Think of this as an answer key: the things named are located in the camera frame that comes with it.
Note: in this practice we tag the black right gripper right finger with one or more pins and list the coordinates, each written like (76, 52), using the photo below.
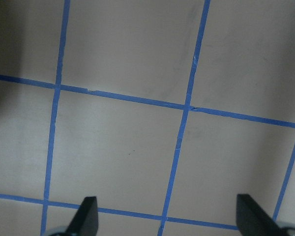
(252, 220)

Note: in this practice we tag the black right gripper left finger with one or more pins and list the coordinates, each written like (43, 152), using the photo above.
(85, 222)

